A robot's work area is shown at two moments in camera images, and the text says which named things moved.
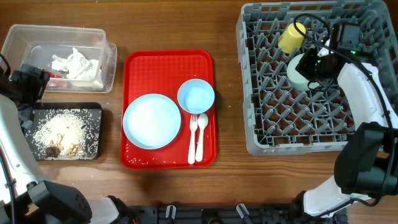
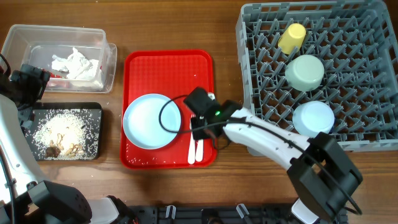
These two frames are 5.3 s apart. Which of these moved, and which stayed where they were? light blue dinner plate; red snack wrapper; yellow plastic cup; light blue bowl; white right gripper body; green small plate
Moved: light blue bowl; white right gripper body
Stayed: yellow plastic cup; red snack wrapper; green small plate; light blue dinner plate
